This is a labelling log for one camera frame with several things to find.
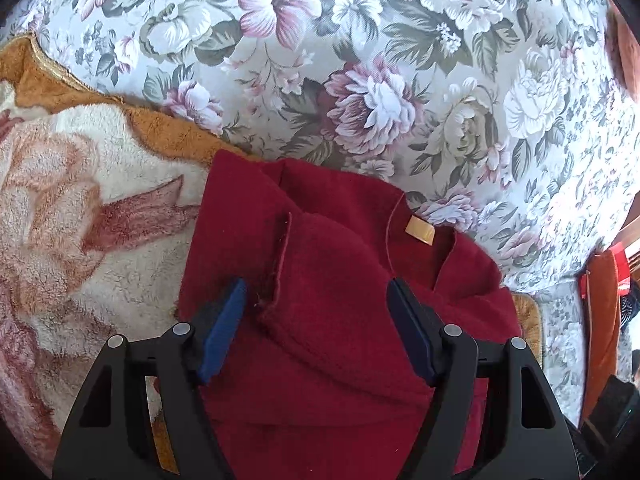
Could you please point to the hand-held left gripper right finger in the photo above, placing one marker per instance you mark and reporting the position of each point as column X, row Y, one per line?
column 407, row 327

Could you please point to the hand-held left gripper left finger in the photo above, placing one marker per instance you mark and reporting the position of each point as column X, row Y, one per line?
column 221, row 327

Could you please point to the red fleece garment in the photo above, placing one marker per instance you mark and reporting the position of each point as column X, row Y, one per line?
column 330, row 320

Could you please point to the orange cloth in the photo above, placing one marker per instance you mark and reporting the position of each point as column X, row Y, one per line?
column 600, row 325

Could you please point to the cream and orange plush blanket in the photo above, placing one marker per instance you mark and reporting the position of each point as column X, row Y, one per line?
column 75, row 220

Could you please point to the floral bed sheet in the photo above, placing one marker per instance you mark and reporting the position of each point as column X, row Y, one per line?
column 380, row 85

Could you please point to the brown round object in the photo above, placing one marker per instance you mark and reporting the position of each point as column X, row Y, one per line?
column 622, row 50

